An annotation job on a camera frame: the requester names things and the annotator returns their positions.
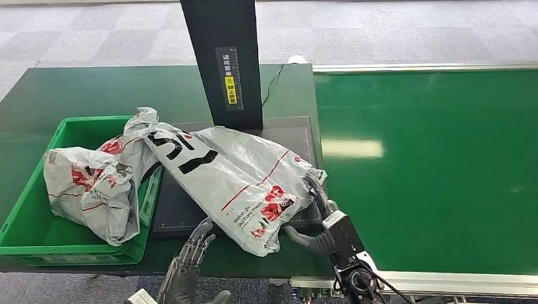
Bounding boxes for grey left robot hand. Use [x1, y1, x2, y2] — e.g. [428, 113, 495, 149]
[154, 216, 232, 304]

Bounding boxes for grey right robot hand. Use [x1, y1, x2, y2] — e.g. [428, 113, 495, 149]
[282, 172, 342, 259]

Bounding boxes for white courier bag black letters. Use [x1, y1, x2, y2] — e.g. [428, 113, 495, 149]
[140, 118, 331, 261]

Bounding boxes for green conveyor belt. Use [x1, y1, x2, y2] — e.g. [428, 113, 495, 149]
[313, 65, 538, 284]

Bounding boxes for black scanner machine with column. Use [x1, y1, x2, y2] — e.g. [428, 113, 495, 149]
[143, 0, 327, 238]

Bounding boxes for grey courier bag red print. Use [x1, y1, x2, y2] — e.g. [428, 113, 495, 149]
[41, 106, 165, 249]

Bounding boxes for green plastic crate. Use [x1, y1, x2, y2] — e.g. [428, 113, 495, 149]
[0, 113, 169, 270]

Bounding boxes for black yellow label sticker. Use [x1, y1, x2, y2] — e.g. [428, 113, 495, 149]
[215, 46, 244, 112]

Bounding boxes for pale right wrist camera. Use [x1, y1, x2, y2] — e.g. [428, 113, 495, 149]
[323, 209, 367, 270]

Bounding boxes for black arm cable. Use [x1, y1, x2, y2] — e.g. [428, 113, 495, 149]
[360, 257, 421, 304]

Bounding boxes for thin black power cable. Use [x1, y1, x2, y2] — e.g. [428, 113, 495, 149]
[260, 64, 286, 107]

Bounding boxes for silver conveyor frame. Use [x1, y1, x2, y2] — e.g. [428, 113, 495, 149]
[283, 57, 538, 304]

